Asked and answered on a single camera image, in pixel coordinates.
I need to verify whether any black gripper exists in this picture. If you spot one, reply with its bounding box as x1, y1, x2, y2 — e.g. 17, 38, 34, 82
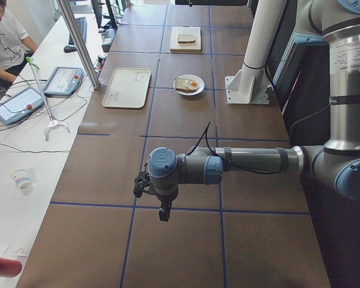
134, 171, 156, 197

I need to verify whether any white round plate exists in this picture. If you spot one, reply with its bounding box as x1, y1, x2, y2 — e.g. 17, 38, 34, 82
173, 74, 205, 96

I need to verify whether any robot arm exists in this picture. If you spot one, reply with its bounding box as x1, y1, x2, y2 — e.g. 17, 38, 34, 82
133, 1, 360, 209

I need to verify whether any bottom bread slice with egg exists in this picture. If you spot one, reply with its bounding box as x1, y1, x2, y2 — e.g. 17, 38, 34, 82
175, 77, 198, 92

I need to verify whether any cream bear tray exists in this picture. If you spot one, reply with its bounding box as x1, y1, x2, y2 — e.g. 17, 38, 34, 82
102, 68, 151, 109

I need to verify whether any fried egg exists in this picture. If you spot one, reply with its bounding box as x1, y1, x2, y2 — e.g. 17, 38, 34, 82
186, 80, 199, 90

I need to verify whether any paper cup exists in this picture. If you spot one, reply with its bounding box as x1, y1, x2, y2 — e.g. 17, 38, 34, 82
11, 169, 31, 190

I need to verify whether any far teach pendant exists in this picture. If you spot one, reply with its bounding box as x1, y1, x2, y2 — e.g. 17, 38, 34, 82
43, 67, 83, 98

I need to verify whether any teach pendant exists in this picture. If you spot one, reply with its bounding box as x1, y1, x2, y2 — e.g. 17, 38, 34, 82
0, 87, 44, 125
43, 67, 83, 98

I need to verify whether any wooden cutting board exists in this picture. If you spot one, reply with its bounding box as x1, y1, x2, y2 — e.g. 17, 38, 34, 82
170, 26, 202, 53

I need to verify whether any near teach pendant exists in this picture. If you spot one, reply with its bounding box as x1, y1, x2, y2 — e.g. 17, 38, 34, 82
0, 87, 44, 125

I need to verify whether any black computer mouse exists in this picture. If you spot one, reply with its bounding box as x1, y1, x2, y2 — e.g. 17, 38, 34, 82
63, 45, 77, 53

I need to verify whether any reacher grabber tool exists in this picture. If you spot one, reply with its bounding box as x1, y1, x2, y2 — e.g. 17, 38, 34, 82
25, 56, 70, 141

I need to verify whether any red cylinder object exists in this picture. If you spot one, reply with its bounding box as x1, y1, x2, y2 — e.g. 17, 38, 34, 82
0, 257, 22, 278

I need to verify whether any black keyboard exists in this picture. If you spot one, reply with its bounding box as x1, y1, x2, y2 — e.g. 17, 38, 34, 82
75, 17, 87, 42

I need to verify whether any person in white shirt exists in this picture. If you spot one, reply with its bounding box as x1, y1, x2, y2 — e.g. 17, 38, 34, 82
0, 1, 38, 89

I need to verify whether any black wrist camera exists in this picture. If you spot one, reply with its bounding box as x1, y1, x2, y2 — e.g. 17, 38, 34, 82
158, 201, 172, 222

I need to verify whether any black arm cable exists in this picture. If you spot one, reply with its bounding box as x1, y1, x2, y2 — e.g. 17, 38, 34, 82
188, 121, 281, 175

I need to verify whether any white pedestal column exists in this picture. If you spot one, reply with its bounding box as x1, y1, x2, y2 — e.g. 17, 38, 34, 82
225, 0, 287, 104

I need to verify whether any aluminium frame post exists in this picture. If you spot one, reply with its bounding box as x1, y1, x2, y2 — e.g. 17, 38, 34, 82
57, 0, 100, 90

